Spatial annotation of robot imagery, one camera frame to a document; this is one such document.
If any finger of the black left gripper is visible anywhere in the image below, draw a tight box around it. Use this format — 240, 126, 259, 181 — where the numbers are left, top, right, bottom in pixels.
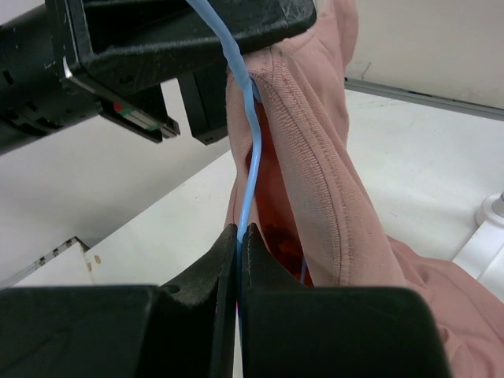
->
80, 1, 317, 95

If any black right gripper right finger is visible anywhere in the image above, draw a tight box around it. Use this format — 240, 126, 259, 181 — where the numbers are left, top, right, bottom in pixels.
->
239, 224, 450, 377

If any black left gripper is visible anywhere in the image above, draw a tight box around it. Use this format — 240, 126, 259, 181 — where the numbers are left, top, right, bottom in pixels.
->
0, 0, 228, 155

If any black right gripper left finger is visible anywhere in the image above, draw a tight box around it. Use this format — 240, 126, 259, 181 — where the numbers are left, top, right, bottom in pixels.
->
1, 224, 237, 377

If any pink printed t shirt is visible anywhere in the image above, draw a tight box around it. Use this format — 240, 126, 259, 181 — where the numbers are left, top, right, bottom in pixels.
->
246, 1, 503, 377

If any white clothes rack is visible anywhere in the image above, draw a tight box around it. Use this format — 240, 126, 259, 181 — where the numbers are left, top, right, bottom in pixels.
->
453, 194, 503, 301

